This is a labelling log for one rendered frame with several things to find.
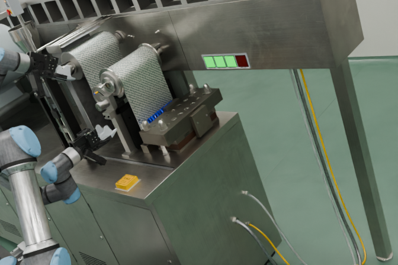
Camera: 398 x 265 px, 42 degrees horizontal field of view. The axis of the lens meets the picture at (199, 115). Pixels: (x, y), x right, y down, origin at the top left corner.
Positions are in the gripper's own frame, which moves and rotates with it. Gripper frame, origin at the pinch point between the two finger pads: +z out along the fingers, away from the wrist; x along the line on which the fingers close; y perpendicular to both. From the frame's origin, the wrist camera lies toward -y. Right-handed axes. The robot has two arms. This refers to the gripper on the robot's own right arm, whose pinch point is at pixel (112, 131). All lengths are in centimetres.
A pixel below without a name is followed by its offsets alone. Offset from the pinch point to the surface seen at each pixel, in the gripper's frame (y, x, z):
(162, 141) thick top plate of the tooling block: -9.8, -17.5, 9.5
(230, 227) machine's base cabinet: -64, -26, 20
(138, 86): 9.8, -0.4, 21.7
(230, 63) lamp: 8, -35, 45
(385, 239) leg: -96, -77, 64
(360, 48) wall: -95, 28, 279
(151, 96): 2.1, -0.4, 26.2
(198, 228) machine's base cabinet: -50, -26, 3
